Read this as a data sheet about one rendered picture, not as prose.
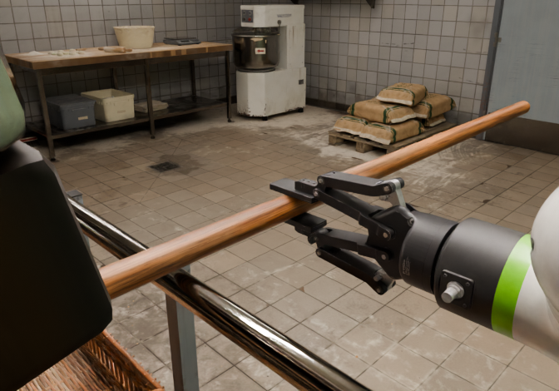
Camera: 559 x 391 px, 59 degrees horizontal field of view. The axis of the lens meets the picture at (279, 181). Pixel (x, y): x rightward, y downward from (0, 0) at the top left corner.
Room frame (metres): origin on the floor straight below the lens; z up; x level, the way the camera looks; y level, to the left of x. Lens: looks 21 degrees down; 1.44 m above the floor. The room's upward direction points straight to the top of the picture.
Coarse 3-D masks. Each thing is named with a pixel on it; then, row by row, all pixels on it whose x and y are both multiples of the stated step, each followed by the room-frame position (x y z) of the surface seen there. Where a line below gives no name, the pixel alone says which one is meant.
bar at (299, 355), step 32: (96, 224) 0.55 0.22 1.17; (128, 256) 0.48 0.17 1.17; (160, 288) 0.44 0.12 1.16; (192, 288) 0.41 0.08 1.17; (192, 320) 0.84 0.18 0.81; (224, 320) 0.36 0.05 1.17; (256, 320) 0.36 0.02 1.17; (192, 352) 0.84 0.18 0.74; (256, 352) 0.33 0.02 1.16; (288, 352) 0.32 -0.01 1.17; (192, 384) 0.84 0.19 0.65; (320, 384) 0.29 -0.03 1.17; (352, 384) 0.28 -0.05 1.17
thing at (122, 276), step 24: (480, 120) 0.95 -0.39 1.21; (504, 120) 1.02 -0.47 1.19; (432, 144) 0.79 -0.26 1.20; (456, 144) 0.87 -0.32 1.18; (360, 168) 0.66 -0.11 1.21; (384, 168) 0.68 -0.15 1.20; (240, 216) 0.49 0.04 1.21; (264, 216) 0.51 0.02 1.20; (288, 216) 0.53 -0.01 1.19; (192, 240) 0.44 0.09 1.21; (216, 240) 0.46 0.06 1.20; (240, 240) 0.48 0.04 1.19; (120, 264) 0.39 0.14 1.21; (144, 264) 0.40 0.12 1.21; (168, 264) 0.41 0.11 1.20; (120, 288) 0.38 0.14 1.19
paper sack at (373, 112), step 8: (352, 104) 4.85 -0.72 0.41; (360, 104) 4.77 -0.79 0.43; (368, 104) 4.72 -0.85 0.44; (376, 104) 4.69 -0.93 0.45; (352, 112) 4.83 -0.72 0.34; (360, 112) 4.74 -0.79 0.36; (368, 112) 4.67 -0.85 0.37; (376, 112) 4.58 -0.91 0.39; (384, 112) 4.50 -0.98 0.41; (392, 112) 4.48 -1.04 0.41; (400, 112) 4.54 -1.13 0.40; (408, 112) 4.59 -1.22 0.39; (368, 120) 4.67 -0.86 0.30; (376, 120) 4.58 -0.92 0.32; (384, 120) 4.50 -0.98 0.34; (392, 120) 4.44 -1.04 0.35; (400, 120) 4.49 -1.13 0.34
